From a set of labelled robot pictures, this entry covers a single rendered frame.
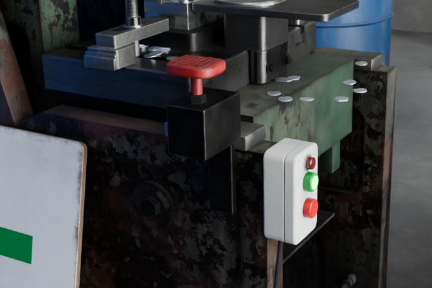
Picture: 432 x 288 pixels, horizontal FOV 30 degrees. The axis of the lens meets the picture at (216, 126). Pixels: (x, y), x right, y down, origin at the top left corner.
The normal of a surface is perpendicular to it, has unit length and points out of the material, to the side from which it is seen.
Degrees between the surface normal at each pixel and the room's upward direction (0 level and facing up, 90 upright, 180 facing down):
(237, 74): 90
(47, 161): 78
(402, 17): 90
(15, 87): 73
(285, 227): 90
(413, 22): 90
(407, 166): 0
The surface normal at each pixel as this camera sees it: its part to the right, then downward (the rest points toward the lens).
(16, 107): 0.81, -0.13
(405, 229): -0.03, -0.95
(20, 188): -0.51, 0.09
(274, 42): 0.85, 0.15
